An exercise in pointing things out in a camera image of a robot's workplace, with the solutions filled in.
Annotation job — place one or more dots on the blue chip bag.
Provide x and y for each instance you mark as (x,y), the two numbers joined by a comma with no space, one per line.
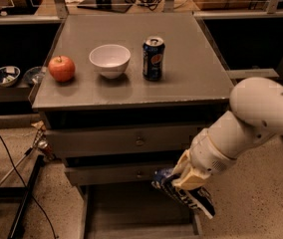
(195,199)

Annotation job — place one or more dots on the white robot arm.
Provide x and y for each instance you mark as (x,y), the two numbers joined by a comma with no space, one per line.
(255,115)

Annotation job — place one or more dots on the black metal stand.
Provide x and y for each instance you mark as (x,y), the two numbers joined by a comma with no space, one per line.
(23,194)

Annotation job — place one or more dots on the grey side shelf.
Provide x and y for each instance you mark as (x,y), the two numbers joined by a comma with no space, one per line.
(244,74)

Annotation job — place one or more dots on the top grey drawer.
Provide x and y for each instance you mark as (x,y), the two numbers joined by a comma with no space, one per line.
(97,141)

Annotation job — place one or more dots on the open bottom drawer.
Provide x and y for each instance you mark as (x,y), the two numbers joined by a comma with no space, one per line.
(135,210)

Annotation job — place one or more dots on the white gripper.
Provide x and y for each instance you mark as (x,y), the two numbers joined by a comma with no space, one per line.
(208,158)

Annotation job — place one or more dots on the red apple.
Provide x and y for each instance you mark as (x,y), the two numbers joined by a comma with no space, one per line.
(62,69)

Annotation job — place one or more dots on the grey drawer cabinet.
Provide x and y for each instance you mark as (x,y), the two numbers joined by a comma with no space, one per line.
(193,88)

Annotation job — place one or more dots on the black monitor stand base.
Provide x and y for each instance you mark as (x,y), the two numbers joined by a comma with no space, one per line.
(118,6)

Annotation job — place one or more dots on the middle grey drawer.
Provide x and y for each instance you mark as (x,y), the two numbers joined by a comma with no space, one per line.
(116,173)

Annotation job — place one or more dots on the white bowl with items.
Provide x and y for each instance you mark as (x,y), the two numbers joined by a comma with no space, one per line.
(9,76)

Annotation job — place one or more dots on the grey drawer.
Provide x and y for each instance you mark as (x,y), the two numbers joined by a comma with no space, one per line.
(97,141)
(116,173)

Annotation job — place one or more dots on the dark glass bowl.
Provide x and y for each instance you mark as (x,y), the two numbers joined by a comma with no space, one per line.
(34,76)

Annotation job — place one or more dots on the blue Pepsi can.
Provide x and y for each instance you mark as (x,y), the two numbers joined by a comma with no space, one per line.
(153,50)

